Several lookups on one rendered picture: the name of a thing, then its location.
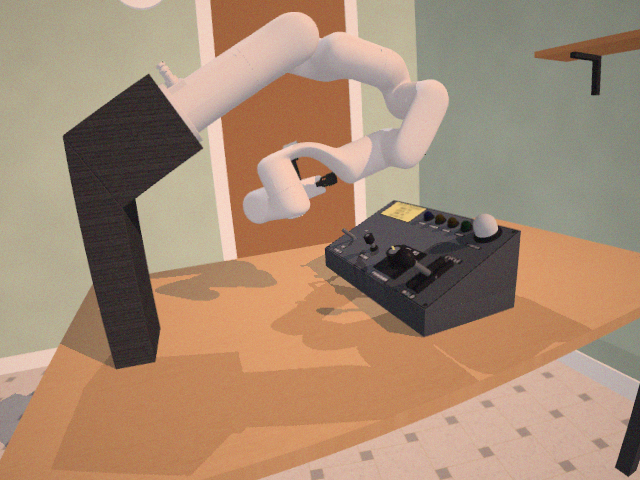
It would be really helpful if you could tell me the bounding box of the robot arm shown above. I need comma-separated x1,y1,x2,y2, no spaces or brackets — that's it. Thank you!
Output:
156,12,449,224

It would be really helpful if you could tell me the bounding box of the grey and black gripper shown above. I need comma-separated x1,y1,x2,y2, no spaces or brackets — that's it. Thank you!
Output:
300,172,337,199

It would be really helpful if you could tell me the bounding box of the dark grey control console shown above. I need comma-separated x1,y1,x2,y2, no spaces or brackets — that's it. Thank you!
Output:
325,200,521,337

